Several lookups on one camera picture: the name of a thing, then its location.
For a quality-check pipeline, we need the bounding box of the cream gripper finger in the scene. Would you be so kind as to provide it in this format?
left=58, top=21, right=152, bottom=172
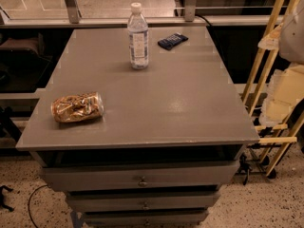
left=257, top=24, right=283, bottom=50

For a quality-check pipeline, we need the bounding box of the black object on floor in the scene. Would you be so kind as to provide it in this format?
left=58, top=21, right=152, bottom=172
left=0, top=185, right=14, bottom=212

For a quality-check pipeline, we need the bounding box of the clear plastic water bottle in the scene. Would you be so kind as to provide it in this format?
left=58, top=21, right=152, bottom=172
left=127, top=3, right=149, bottom=69

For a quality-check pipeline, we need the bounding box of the dark chair at left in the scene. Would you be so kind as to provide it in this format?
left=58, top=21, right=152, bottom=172
left=0, top=35, right=53, bottom=93

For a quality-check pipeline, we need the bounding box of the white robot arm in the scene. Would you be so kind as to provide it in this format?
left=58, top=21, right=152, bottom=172
left=257, top=0, right=304, bottom=65

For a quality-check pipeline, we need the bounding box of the metal window post right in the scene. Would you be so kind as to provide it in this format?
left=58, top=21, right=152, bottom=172
left=184, top=0, right=197, bottom=22

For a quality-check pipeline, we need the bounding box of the black cable behind table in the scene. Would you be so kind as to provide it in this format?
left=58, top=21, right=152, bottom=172
left=195, top=13, right=229, bottom=65

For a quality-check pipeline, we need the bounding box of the metal window post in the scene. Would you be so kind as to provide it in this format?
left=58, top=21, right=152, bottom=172
left=65, top=0, right=80, bottom=24
left=184, top=0, right=197, bottom=22

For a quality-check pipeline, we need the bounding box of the crushed orange can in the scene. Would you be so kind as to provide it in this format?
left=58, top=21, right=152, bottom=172
left=50, top=92, right=104, bottom=124

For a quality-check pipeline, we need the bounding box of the black floor cable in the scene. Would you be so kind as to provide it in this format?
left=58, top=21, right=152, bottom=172
left=27, top=183, right=49, bottom=228

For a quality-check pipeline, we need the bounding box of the grey drawer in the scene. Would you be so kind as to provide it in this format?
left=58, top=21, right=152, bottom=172
left=66, top=191, right=219, bottom=212
left=84, top=210, right=208, bottom=227
left=41, top=161, right=239, bottom=192

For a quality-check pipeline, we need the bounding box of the top grey drawer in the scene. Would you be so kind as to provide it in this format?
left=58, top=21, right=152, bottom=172
left=41, top=161, right=239, bottom=192

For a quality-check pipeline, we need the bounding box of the middle grey drawer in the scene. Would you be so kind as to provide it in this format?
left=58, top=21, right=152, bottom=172
left=66, top=191, right=219, bottom=212

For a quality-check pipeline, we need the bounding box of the metal window post left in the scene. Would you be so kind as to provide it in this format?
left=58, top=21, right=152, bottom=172
left=65, top=0, right=80, bottom=24

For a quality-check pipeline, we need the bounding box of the bottom grey drawer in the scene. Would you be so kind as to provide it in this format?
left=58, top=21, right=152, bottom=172
left=84, top=210, right=208, bottom=227

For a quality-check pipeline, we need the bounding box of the grey drawer cabinet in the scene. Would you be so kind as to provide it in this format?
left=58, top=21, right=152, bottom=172
left=17, top=26, right=258, bottom=217

